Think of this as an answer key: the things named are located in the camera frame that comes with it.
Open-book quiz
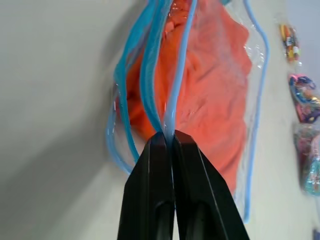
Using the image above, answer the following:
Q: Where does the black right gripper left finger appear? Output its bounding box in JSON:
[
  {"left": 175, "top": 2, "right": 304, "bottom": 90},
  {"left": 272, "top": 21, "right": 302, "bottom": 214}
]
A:
[{"left": 116, "top": 131, "right": 179, "bottom": 240}]

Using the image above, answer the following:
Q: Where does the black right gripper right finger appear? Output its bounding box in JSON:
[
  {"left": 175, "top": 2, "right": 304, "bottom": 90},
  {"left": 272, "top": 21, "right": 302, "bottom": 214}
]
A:
[{"left": 169, "top": 129, "right": 251, "bottom": 240}]

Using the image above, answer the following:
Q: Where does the clear pouch with blue trim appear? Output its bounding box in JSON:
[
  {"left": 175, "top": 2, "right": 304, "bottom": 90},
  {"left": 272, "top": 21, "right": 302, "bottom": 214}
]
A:
[{"left": 104, "top": 0, "right": 272, "bottom": 224}]

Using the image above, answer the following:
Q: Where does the orange cloth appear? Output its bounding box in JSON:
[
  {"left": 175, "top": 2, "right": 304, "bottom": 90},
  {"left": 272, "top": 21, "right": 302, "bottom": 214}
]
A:
[{"left": 124, "top": 0, "right": 253, "bottom": 203}]

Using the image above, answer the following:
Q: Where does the bag of glittery colourful items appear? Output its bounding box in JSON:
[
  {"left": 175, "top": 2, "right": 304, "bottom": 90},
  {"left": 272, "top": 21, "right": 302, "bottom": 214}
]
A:
[{"left": 292, "top": 122, "right": 320, "bottom": 196}]

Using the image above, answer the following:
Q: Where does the small bag of colourful items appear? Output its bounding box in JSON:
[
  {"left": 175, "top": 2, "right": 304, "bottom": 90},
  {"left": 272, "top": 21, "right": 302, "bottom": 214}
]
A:
[{"left": 278, "top": 22, "right": 302, "bottom": 64}]

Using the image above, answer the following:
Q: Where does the bag of colourful hair ties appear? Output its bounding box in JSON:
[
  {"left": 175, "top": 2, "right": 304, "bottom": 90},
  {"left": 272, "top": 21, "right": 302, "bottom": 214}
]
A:
[{"left": 287, "top": 72, "right": 320, "bottom": 124}]

